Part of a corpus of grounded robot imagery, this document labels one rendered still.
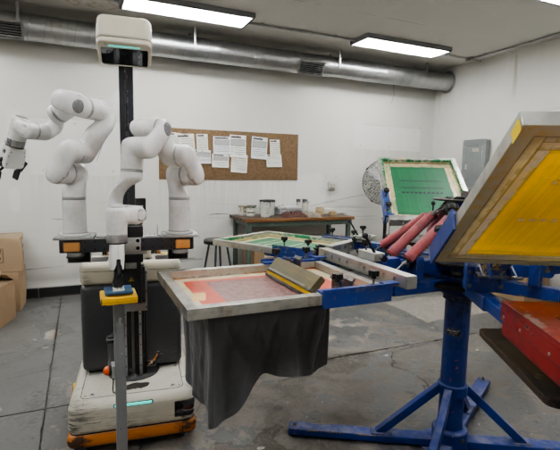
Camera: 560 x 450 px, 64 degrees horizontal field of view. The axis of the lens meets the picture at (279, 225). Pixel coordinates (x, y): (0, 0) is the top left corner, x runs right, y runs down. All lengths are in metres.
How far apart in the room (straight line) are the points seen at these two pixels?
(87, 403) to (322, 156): 4.62
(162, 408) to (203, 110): 3.91
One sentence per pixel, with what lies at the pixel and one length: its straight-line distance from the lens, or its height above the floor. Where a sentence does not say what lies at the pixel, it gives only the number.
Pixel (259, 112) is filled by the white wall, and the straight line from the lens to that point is 5.89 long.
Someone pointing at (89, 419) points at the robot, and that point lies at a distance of 2.56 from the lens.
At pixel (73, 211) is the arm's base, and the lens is 2.05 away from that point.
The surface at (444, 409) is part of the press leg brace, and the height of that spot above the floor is 0.27.
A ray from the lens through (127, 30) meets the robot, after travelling 2.00.
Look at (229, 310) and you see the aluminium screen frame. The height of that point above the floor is 0.97.
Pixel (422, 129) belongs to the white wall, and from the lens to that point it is 7.28.
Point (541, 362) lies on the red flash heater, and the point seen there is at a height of 1.03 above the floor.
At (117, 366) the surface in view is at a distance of 1.90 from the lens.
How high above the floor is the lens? 1.42
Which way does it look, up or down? 7 degrees down
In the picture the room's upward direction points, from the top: 1 degrees clockwise
